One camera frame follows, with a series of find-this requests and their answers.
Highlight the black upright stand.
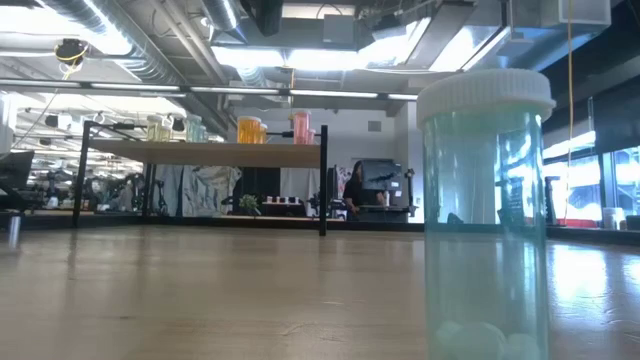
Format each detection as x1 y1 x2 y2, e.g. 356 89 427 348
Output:
543 174 561 226

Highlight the black screen on stand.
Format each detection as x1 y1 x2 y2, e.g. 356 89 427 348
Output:
360 157 404 192

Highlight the wooden shelf black frame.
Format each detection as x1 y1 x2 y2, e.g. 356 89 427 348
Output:
69 119 329 238

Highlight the person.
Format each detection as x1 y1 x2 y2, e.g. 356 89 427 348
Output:
342 159 387 222

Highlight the white draped cover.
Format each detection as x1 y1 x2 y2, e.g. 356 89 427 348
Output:
152 164 244 218

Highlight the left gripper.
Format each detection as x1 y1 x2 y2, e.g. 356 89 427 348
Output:
239 0 285 38

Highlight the black round device yellow cable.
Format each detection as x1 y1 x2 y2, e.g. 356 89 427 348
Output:
53 37 90 69

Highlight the long fluorescent tube light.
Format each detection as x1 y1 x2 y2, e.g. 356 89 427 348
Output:
0 78 421 100

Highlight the black computer monitor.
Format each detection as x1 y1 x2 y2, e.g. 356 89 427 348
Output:
0 149 35 190

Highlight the floral patterned cloth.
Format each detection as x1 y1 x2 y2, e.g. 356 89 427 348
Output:
337 166 352 199

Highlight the grey metal post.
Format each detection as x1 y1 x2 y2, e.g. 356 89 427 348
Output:
6 213 22 249

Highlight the small potted plant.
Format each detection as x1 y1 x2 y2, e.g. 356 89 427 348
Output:
238 193 260 217

